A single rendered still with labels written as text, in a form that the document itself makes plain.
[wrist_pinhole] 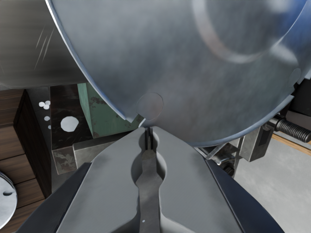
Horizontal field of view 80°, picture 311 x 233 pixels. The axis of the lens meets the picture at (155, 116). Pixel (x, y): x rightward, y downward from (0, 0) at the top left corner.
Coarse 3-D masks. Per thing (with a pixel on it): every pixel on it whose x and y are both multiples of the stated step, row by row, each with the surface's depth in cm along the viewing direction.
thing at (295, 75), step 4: (296, 68) 20; (292, 72) 20; (296, 72) 21; (300, 72) 21; (292, 76) 21; (296, 76) 21; (288, 80) 21; (292, 80) 21; (296, 80) 21; (288, 84) 21; (292, 84) 21
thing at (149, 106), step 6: (144, 96) 13; (150, 96) 13; (156, 96) 14; (138, 102) 13; (144, 102) 13; (150, 102) 14; (156, 102) 14; (162, 102) 14; (138, 108) 13; (144, 108) 14; (150, 108) 14; (156, 108) 14; (144, 114) 14; (150, 114) 14; (156, 114) 14
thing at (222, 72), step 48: (48, 0) 8; (96, 0) 10; (144, 0) 11; (192, 0) 12; (240, 0) 13; (288, 0) 15; (96, 48) 10; (144, 48) 12; (192, 48) 13; (240, 48) 15; (288, 48) 18; (192, 96) 15; (240, 96) 18; (288, 96) 22; (192, 144) 17
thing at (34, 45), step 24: (0, 0) 8; (24, 0) 8; (0, 24) 8; (24, 24) 9; (48, 24) 9; (0, 48) 9; (24, 48) 9; (48, 48) 10; (0, 72) 9; (24, 72) 10; (48, 72) 10; (72, 72) 11
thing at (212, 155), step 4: (224, 144) 19; (228, 144) 19; (216, 148) 19; (220, 148) 19; (224, 148) 19; (228, 148) 20; (232, 148) 20; (236, 148) 21; (212, 152) 19; (216, 152) 19; (220, 152) 19; (224, 152) 20; (228, 152) 20; (232, 152) 20; (208, 156) 19; (212, 156) 19; (216, 156) 19; (220, 156) 20
